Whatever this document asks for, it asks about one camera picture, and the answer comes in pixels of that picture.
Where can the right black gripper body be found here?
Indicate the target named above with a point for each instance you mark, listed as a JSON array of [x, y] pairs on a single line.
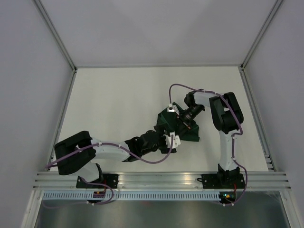
[[189, 115]]

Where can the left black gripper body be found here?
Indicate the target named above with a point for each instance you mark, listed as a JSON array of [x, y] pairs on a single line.
[[160, 144]]

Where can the dark green cloth napkin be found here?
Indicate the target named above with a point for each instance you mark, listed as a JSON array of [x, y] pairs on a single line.
[[169, 122]]

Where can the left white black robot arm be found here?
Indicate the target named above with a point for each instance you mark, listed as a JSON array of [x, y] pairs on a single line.
[[75, 154]]

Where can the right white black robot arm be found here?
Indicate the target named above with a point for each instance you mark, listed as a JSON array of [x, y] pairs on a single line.
[[227, 118]]

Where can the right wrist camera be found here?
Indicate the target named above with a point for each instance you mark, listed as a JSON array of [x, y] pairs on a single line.
[[172, 109]]

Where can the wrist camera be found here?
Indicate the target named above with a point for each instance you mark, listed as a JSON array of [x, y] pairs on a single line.
[[172, 109], [172, 140]]

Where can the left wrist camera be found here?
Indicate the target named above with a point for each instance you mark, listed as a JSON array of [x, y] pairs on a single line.
[[172, 140]]

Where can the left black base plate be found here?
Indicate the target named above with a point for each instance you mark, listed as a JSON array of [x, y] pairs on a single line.
[[111, 180]]

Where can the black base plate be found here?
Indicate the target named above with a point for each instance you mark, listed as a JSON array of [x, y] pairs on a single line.
[[111, 180], [213, 181]]

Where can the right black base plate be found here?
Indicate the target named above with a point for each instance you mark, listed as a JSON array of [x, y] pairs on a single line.
[[213, 181]]

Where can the aluminium rail beam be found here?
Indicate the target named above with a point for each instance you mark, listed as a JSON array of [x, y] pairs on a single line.
[[255, 181]]

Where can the white slotted cable duct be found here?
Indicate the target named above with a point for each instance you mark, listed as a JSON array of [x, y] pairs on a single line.
[[132, 195]]

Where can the left aluminium frame post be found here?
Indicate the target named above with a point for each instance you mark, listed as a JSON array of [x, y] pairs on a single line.
[[50, 25]]

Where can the aluminium frame post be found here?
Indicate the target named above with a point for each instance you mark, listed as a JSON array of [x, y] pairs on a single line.
[[50, 25], [265, 26]]

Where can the right aluminium frame post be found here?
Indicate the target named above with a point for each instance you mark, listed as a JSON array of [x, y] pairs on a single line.
[[265, 26]]

